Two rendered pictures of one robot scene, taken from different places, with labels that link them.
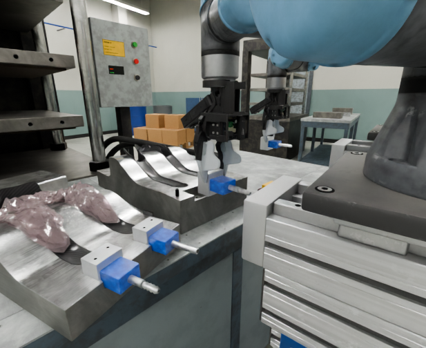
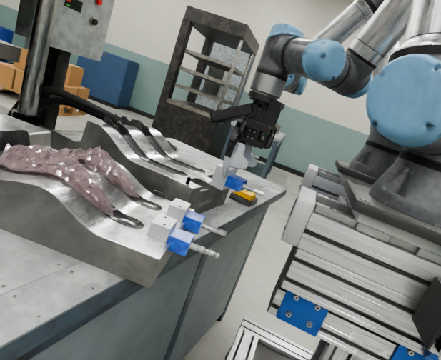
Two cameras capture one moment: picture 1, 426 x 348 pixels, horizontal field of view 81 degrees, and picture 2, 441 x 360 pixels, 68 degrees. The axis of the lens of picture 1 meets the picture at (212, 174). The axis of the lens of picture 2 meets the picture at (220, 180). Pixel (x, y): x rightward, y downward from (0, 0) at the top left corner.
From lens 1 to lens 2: 39 cm
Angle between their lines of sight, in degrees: 23
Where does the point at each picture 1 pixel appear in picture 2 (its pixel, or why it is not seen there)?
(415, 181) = (403, 204)
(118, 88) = (68, 27)
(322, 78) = not seen: hidden behind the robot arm
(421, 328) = (384, 281)
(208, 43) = (271, 66)
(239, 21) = (318, 73)
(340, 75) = not seen: hidden behind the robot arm
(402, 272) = (384, 251)
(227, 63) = (279, 86)
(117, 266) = (179, 233)
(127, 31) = not seen: outside the picture
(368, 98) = (295, 119)
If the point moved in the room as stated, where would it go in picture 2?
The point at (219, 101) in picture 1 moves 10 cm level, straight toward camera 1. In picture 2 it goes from (260, 112) to (279, 120)
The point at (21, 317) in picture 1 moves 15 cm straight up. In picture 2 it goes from (87, 268) to (110, 182)
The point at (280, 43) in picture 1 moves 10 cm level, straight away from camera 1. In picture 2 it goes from (384, 128) to (352, 121)
